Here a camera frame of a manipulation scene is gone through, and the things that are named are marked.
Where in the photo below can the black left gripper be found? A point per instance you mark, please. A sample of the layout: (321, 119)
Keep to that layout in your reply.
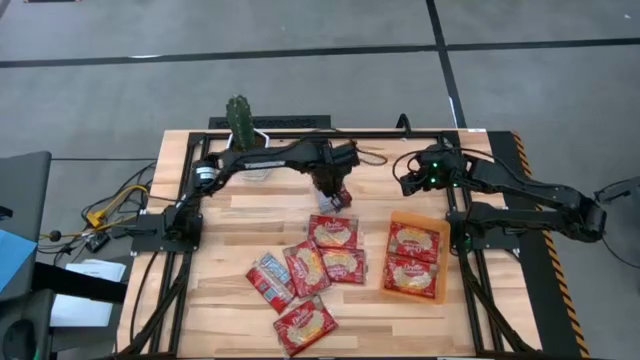
(335, 162)

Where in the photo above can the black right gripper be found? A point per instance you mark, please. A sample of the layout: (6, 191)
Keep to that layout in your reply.
(442, 172)

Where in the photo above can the red popcorn bag blue-white panel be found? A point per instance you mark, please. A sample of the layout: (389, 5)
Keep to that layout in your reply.
(270, 285)
(325, 205)

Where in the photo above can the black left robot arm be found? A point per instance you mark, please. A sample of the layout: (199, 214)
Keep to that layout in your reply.
(270, 157)

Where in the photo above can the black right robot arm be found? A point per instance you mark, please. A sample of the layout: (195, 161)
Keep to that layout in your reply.
(540, 192)

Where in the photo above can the orange plastic tray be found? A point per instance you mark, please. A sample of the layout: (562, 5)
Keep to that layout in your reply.
(442, 225)

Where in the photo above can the white hexagonal plant pot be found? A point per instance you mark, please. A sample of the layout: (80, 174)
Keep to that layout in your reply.
(260, 175)

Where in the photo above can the green cactus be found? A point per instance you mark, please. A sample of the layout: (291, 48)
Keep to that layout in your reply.
(241, 120)

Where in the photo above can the black mat with hazard stripes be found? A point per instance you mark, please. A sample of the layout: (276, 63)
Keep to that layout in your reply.
(545, 300)

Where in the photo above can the small black device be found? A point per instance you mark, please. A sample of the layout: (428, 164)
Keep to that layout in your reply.
(98, 242)

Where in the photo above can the black bar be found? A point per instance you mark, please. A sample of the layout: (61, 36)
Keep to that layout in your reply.
(75, 282)

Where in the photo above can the white paper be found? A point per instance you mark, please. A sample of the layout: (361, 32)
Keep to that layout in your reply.
(80, 312)

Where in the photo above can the black ball knob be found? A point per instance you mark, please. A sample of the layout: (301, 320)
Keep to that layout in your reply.
(55, 235)

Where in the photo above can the blue sheet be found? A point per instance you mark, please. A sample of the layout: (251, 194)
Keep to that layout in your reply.
(12, 255)

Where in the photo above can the black computer mouse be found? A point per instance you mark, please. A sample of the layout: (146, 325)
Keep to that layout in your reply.
(19, 340)

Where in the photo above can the black aluminium table frame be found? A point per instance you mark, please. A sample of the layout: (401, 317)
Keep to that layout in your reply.
(380, 135)

